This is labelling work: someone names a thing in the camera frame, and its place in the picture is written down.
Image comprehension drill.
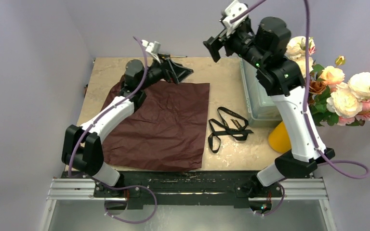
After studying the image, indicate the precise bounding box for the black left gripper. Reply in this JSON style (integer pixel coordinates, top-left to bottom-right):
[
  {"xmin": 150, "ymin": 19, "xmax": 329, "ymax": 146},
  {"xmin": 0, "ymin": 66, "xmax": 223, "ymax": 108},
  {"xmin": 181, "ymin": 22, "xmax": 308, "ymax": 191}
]
[{"xmin": 139, "ymin": 53, "xmax": 192, "ymax": 90}]

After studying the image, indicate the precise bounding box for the white flower stem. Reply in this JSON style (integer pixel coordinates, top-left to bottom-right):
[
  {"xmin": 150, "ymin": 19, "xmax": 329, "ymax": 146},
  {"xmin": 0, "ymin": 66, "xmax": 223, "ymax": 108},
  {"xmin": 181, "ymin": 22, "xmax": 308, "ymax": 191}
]
[
  {"xmin": 285, "ymin": 36, "xmax": 316, "ymax": 78},
  {"xmin": 326, "ymin": 72, "xmax": 370, "ymax": 118}
]

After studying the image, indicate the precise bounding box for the dark red wrapping paper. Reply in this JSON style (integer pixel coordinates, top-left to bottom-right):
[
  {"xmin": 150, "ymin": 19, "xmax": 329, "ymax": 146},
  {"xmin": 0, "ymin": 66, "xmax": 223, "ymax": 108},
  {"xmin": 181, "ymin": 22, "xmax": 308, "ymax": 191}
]
[{"xmin": 102, "ymin": 81, "xmax": 210, "ymax": 171}]

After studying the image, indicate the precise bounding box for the black printed ribbon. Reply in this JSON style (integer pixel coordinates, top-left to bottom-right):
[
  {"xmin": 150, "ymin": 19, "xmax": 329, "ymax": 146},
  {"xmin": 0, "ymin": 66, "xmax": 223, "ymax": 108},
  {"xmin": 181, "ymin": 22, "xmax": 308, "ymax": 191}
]
[{"xmin": 207, "ymin": 106, "xmax": 254, "ymax": 154}]

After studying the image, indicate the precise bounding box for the brown orange flower stem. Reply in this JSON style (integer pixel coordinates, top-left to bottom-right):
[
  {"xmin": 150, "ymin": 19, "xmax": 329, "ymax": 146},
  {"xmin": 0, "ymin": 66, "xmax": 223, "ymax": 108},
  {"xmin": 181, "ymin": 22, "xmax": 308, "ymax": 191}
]
[{"xmin": 308, "ymin": 80, "xmax": 327, "ymax": 106}]

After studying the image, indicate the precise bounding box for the pink peony flower stem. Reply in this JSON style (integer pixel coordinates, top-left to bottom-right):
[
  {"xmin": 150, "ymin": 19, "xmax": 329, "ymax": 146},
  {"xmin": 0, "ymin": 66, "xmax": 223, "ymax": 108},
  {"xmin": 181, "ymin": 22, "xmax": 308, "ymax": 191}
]
[{"xmin": 337, "ymin": 99, "xmax": 370, "ymax": 127}]

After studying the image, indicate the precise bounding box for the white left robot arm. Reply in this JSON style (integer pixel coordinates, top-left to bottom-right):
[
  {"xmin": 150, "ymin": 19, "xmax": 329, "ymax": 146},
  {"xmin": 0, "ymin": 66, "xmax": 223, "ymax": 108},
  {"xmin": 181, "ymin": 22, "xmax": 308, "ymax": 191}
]
[{"xmin": 61, "ymin": 58, "xmax": 194, "ymax": 197}]

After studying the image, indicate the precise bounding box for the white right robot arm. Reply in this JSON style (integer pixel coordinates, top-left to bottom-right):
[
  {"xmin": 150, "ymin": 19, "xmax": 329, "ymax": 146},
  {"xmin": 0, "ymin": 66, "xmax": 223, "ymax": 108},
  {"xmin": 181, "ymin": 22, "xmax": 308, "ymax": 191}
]
[{"xmin": 204, "ymin": 17, "xmax": 335, "ymax": 196}]

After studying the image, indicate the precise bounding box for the yellow cylinder vase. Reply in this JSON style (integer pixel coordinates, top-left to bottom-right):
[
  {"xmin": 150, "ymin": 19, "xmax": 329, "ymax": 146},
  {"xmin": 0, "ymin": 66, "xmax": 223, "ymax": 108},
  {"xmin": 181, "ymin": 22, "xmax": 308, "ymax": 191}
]
[{"xmin": 268, "ymin": 122, "xmax": 291, "ymax": 154}]

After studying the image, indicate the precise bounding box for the yellow black screwdriver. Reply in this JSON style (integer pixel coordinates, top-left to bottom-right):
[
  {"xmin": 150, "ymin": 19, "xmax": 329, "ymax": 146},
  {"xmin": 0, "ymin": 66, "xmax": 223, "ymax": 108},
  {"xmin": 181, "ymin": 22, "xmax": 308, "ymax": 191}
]
[{"xmin": 169, "ymin": 54, "xmax": 188, "ymax": 58}]

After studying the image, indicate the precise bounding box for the clear plastic storage box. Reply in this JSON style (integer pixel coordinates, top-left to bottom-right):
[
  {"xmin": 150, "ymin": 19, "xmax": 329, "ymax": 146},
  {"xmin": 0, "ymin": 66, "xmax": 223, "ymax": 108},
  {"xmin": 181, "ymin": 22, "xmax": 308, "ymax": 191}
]
[{"xmin": 240, "ymin": 58, "xmax": 282, "ymax": 128}]

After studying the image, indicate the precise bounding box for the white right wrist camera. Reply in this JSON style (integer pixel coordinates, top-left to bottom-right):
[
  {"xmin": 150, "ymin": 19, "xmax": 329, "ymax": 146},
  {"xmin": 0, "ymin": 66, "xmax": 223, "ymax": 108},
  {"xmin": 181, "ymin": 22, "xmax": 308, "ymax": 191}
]
[{"xmin": 220, "ymin": 0, "xmax": 248, "ymax": 38}]

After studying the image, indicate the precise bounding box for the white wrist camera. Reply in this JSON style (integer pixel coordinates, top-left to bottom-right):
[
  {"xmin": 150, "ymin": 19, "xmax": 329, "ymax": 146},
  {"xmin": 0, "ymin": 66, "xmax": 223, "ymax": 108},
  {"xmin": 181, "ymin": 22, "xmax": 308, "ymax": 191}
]
[
  {"xmin": 141, "ymin": 39, "xmax": 161, "ymax": 63},
  {"xmin": 220, "ymin": 0, "xmax": 248, "ymax": 38}
]

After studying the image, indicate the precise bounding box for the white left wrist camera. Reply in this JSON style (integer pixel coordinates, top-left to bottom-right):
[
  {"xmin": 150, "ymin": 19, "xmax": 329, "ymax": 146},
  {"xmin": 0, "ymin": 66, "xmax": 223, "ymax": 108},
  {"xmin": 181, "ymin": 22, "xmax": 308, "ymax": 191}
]
[{"xmin": 141, "ymin": 39, "xmax": 161, "ymax": 63}]

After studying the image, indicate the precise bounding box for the black table edge rail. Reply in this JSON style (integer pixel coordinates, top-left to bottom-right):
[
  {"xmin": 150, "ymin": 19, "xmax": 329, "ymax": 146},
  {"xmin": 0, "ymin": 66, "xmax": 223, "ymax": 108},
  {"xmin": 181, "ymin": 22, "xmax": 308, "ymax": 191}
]
[{"xmin": 60, "ymin": 170, "xmax": 313, "ymax": 210}]

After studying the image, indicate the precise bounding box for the aluminium frame rail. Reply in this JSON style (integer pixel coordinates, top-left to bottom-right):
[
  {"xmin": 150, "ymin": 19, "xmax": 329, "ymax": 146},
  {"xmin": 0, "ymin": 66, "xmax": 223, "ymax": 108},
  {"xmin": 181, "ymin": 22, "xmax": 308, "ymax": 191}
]
[{"xmin": 46, "ymin": 179, "xmax": 328, "ymax": 201}]

